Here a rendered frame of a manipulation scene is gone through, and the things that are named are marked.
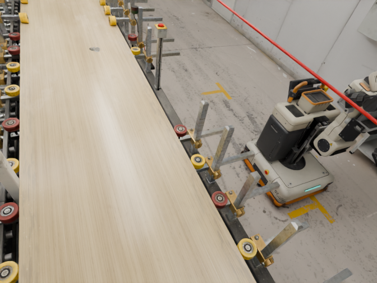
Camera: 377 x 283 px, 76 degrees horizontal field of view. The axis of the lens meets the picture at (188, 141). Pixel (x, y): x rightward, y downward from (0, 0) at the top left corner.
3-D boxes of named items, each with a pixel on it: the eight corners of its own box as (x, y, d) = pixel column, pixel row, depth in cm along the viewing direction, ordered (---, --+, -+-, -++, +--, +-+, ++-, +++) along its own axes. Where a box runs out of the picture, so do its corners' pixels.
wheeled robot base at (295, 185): (238, 155, 257) (244, 139, 239) (284, 143, 280) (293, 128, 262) (275, 210, 218) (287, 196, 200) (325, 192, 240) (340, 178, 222)
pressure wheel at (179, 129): (181, 147, 151) (183, 134, 143) (170, 142, 153) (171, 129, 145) (187, 139, 157) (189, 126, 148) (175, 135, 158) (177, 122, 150)
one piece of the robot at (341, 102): (335, 101, 153) (348, 88, 144) (341, 101, 154) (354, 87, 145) (346, 113, 148) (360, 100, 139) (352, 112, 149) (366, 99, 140)
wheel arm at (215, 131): (230, 128, 172) (232, 124, 169) (233, 131, 170) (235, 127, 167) (174, 141, 156) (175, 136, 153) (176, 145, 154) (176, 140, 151)
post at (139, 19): (141, 58, 239) (141, 5, 204) (142, 59, 236) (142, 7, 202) (138, 58, 237) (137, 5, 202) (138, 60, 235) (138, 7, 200)
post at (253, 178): (228, 218, 140) (257, 169, 105) (231, 223, 138) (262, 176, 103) (223, 220, 139) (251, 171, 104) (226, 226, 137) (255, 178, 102)
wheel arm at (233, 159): (250, 154, 157) (252, 149, 154) (253, 157, 155) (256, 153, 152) (190, 170, 141) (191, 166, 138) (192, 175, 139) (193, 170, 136)
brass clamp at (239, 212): (231, 194, 134) (233, 188, 130) (244, 215, 126) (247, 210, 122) (221, 197, 132) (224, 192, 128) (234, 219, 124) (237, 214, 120)
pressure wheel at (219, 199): (215, 219, 122) (221, 208, 113) (204, 208, 125) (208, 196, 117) (225, 209, 126) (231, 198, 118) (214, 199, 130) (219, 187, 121)
